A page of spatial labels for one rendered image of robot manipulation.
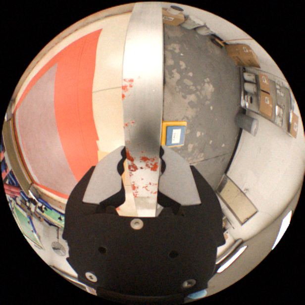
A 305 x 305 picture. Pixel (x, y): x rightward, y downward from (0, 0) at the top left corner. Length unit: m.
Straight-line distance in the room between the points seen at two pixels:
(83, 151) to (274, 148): 3.23
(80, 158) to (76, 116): 0.08
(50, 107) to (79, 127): 0.09
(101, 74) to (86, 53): 0.06
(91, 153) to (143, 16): 0.22
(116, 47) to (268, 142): 3.18
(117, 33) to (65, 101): 0.13
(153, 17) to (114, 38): 0.06
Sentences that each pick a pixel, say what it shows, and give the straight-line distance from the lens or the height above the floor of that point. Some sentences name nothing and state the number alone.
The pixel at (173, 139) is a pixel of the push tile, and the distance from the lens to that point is 0.49.
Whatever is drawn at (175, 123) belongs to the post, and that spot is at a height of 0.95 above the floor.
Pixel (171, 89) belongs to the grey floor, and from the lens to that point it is 1.54.
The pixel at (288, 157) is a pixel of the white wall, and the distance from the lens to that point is 3.22.
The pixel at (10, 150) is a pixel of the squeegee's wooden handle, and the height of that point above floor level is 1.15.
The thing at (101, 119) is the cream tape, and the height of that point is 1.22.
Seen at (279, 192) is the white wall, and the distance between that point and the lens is 3.48.
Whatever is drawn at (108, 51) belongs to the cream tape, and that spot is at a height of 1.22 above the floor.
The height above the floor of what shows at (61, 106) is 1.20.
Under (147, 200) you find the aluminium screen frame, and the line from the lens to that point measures 0.18.
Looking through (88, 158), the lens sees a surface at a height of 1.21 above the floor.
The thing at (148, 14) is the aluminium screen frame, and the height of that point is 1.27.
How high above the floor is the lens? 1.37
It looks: 54 degrees down
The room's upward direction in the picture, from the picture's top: 148 degrees clockwise
